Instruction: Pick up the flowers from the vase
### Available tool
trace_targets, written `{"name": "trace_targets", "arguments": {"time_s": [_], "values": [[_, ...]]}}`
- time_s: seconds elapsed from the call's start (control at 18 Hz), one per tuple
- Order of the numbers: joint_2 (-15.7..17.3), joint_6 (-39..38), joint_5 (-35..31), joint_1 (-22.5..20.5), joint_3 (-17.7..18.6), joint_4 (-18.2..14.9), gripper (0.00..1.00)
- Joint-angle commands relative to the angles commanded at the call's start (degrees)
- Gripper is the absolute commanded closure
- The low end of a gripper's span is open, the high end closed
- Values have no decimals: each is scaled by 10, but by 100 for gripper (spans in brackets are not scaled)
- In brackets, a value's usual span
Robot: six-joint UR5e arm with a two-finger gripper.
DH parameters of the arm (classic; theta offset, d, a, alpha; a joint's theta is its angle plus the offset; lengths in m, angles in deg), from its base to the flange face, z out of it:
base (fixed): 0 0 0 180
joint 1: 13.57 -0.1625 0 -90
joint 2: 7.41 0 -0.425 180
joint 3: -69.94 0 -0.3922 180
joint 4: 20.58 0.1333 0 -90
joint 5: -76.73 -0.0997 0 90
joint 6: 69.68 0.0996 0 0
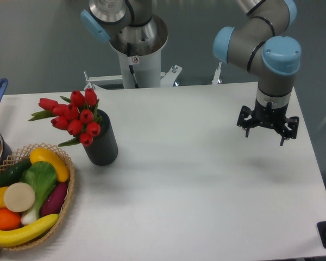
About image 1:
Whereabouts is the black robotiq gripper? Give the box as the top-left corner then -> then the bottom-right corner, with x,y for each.
237,100 -> 299,146

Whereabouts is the dark grey ribbed vase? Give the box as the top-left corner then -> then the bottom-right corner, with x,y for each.
84,110 -> 118,166

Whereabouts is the red tulip bouquet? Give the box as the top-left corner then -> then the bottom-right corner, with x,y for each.
29,88 -> 104,147

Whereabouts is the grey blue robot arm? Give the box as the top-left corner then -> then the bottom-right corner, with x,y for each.
80,1 -> 302,140

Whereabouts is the purple sweet potato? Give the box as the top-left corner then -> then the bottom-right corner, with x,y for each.
40,182 -> 68,217

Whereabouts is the yellow squash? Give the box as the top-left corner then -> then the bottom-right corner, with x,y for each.
29,147 -> 70,182

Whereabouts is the green bok choy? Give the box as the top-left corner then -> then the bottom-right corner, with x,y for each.
20,161 -> 57,226

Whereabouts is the beige round disc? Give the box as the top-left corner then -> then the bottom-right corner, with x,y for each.
3,182 -> 35,213

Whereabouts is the green cucumber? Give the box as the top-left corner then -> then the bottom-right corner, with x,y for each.
0,159 -> 32,188

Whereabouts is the orange fruit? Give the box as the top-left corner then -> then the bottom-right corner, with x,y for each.
0,208 -> 21,231

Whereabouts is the yellow banana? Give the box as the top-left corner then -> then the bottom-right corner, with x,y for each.
0,214 -> 59,247

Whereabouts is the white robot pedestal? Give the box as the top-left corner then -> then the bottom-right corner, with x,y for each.
81,12 -> 183,89

